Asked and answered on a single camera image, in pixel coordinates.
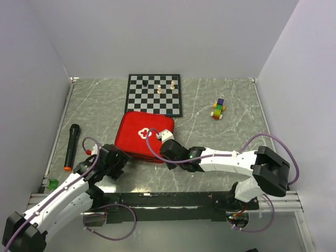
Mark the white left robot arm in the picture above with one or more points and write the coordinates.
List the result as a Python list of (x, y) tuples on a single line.
[(32, 230)]

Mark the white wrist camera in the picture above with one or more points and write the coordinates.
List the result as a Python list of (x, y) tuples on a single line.
[(93, 151), (164, 136)]

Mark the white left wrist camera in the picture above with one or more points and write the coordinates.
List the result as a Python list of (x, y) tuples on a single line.
[(93, 151)]

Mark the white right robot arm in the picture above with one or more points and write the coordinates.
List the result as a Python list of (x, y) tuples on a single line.
[(267, 171)]

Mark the green clip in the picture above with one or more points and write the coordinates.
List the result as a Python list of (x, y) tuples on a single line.
[(52, 184)]

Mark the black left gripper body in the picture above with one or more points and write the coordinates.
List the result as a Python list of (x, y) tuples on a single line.
[(113, 169)]

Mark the colourful toy block car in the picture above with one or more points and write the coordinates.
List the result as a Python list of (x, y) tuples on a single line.
[(218, 109)]

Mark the red black medicine case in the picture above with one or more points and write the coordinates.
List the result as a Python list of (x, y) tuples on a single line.
[(133, 130)]

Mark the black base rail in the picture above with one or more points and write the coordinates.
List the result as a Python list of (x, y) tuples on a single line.
[(123, 207)]

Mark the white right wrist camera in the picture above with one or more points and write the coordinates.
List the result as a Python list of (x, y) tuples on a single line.
[(164, 136)]

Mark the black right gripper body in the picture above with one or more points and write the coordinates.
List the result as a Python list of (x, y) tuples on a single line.
[(170, 166)]

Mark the cream chess queen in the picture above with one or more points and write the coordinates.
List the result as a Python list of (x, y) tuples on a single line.
[(172, 84)]

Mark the black white chessboard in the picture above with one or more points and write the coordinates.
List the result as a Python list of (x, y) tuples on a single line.
[(146, 99)]

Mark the cream chess pawn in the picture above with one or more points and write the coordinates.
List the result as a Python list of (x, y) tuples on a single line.
[(159, 89)]

